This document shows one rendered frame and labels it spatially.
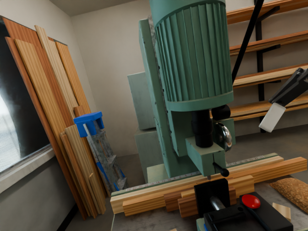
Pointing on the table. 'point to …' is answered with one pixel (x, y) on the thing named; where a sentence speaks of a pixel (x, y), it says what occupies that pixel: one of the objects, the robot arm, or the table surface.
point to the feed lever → (222, 112)
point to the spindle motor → (193, 53)
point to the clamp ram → (212, 196)
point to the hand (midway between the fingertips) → (289, 129)
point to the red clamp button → (250, 201)
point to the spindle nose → (202, 128)
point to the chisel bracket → (206, 156)
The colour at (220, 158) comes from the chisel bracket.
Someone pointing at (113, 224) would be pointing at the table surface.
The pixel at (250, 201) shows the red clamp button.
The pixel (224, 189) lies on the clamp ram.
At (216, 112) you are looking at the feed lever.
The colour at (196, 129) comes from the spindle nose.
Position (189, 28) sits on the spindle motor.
